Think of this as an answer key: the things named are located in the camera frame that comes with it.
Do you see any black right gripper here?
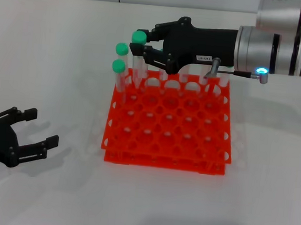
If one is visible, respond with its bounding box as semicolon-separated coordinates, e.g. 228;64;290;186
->
127;10;240;80

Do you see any orange test tube rack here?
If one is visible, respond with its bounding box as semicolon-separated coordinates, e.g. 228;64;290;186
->
99;66;240;177

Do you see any right gripper cable with connector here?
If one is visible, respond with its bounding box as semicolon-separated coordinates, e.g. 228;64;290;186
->
203;56;272;85

